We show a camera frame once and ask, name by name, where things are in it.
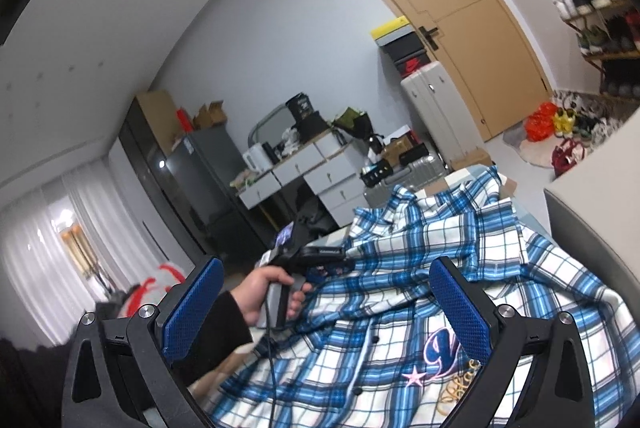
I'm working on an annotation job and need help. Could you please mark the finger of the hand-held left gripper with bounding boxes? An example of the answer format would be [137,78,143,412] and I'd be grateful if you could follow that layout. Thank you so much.
[320,258,358,279]

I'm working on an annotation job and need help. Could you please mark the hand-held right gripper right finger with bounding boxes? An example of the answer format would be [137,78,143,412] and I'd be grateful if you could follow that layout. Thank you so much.
[429,257,596,428]

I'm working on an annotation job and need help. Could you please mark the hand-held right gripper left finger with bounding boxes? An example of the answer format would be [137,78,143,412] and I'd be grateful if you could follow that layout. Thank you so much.
[62,257,226,428]

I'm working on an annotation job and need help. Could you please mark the blue white plaid shirt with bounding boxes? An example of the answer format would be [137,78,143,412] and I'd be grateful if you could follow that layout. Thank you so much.
[210,165,636,428]

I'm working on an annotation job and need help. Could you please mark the person's left hand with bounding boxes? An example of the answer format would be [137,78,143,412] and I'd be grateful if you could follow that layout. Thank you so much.
[240,267,314,327]

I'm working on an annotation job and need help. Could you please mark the black chair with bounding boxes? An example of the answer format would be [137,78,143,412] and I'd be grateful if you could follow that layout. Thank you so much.
[294,199,342,239]

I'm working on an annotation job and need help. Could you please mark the brown blue checked blanket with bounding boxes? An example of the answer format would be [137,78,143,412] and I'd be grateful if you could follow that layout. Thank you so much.
[187,163,553,409]

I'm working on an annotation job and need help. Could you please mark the white desk with drawers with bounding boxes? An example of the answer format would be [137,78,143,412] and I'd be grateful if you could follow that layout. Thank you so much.
[237,128,382,229]

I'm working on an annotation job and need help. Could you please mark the black case with yellow dots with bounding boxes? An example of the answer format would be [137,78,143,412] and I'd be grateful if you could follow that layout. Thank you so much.
[360,160,394,189]

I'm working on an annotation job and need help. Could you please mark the silver suitcase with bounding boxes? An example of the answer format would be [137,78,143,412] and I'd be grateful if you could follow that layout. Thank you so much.
[362,153,449,209]

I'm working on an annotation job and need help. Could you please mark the white kettle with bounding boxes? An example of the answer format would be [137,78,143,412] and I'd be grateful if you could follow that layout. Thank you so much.
[242,144,269,173]

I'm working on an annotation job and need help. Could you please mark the dark grey fridge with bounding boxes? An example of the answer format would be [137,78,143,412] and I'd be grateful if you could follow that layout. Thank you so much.
[117,98,267,255]

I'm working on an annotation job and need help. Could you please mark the brown box with black bag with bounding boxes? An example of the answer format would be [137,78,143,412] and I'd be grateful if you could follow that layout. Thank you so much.
[381,132,432,167]

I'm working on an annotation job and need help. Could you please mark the arched mirror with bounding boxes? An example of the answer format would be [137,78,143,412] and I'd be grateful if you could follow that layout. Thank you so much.
[247,102,302,159]

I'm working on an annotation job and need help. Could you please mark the black round hat box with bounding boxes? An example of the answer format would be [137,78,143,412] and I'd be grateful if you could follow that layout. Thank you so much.
[284,92,332,145]

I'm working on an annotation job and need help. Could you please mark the flat cardboard box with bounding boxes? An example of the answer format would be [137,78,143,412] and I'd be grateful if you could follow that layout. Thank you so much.
[449,148,494,172]

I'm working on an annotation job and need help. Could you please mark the grey headboard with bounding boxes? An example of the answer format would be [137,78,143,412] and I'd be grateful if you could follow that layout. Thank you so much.
[544,165,640,359]

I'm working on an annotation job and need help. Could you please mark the white curtain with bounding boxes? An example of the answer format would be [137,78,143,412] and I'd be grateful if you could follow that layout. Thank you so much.
[0,153,197,350]

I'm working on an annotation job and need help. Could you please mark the open cardboard box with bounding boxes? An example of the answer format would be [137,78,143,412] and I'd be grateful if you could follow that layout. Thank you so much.
[192,100,229,131]

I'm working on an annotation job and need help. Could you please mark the round light rug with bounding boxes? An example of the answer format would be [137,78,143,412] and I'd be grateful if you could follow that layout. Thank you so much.
[502,125,567,167]

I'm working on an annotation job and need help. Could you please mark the red handbag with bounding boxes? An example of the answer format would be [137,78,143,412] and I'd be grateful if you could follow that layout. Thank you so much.
[551,139,592,179]

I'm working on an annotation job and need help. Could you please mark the tall cardboard box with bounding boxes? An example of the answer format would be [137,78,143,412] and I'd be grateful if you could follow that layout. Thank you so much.
[136,90,187,155]

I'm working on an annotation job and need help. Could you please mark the orange bag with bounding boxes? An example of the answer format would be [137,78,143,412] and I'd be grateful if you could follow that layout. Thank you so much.
[522,102,559,141]

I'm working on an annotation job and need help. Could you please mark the black box with red logo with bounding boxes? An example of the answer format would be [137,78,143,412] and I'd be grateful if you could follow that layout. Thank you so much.
[392,52,432,77]

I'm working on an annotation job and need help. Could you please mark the yellow shoes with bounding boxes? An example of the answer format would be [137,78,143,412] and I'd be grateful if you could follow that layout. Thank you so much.
[550,108,577,139]

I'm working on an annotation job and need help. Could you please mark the black shoe box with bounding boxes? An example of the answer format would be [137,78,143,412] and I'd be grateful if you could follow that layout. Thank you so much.
[380,34,426,60]

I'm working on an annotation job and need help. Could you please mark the pile of shoes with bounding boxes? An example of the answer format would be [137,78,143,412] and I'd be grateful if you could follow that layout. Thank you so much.
[570,106,622,145]

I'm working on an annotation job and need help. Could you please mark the wooden shoe rack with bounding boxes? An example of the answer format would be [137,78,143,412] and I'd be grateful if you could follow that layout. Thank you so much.
[527,0,640,109]

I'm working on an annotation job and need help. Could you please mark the black door handle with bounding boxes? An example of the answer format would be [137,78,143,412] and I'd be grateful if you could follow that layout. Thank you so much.
[421,26,444,52]

